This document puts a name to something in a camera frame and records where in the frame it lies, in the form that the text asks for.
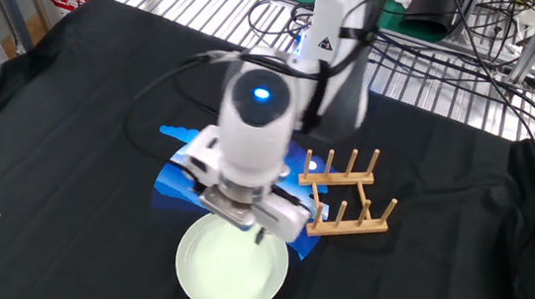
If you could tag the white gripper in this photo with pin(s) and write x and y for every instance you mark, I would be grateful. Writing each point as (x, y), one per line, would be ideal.
(284, 217)

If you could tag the pale green round plate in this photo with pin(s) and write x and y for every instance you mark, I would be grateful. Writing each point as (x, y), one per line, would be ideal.
(226, 273)

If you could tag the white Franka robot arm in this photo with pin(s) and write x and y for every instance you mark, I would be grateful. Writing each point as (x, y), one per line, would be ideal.
(256, 136)

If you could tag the wooden peg dish rack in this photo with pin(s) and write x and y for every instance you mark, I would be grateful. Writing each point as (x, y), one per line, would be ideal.
(338, 179)

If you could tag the black cloth with blue print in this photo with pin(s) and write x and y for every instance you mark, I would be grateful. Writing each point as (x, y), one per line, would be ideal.
(427, 202)

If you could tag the green table mat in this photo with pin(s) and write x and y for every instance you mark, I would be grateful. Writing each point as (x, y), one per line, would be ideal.
(398, 16)

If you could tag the silver and blue wrist camera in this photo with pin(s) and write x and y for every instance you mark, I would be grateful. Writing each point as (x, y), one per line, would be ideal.
(226, 208)

